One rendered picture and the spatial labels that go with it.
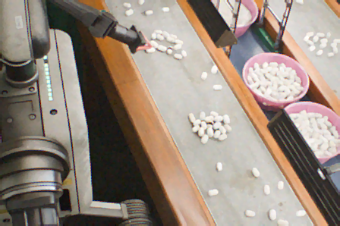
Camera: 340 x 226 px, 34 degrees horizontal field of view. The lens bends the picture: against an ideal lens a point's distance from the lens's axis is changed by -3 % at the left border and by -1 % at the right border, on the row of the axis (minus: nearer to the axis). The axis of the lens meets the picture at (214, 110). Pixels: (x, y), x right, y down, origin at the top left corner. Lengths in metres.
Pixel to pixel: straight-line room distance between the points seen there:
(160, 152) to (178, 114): 0.21
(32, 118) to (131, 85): 1.02
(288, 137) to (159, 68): 0.77
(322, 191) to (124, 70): 0.97
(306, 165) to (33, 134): 0.78
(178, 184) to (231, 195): 0.18
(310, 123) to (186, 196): 0.60
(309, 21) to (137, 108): 0.94
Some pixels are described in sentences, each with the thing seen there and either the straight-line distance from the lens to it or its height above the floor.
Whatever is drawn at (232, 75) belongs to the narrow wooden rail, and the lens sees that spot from 2.19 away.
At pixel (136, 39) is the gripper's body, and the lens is 2.09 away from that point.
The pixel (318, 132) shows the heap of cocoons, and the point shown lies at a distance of 2.12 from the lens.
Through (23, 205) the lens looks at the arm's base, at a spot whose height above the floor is 1.42.
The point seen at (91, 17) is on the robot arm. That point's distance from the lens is 1.98.
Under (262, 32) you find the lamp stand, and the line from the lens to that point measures 2.49.
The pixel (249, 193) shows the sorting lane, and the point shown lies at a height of 0.74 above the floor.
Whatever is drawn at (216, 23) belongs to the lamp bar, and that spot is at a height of 1.09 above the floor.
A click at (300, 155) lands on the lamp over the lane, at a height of 1.09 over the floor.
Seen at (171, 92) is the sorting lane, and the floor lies 0.74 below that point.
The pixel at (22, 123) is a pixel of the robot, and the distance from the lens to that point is 1.12.
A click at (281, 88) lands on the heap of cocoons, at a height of 0.74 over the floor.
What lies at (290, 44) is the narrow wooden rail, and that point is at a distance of 2.39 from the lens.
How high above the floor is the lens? 2.31
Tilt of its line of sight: 49 degrees down
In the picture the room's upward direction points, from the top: 11 degrees clockwise
